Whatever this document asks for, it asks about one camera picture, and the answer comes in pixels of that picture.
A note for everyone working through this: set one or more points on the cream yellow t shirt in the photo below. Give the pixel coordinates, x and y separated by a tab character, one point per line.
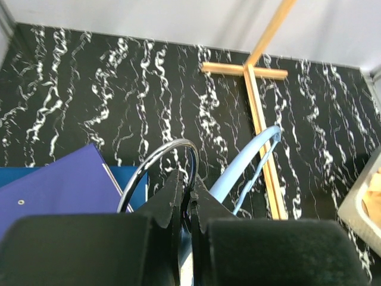
371	199

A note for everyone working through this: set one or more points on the white plastic basket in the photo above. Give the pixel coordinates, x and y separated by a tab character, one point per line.
353	210

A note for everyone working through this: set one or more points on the purple folder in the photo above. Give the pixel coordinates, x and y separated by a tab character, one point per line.
79	183

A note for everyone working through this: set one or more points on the black marbled mat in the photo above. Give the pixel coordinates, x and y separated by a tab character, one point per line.
62	89

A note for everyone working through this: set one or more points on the light blue plastic hanger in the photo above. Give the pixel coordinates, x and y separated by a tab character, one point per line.
224	183

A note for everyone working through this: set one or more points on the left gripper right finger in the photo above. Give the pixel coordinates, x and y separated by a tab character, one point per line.
228	250

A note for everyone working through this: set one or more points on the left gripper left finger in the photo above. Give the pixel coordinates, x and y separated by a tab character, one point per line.
140	248

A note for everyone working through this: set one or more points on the blue folder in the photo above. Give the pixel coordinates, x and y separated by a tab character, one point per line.
122	175

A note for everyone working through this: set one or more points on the wooden hanger stand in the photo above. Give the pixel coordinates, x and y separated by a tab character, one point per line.
250	72

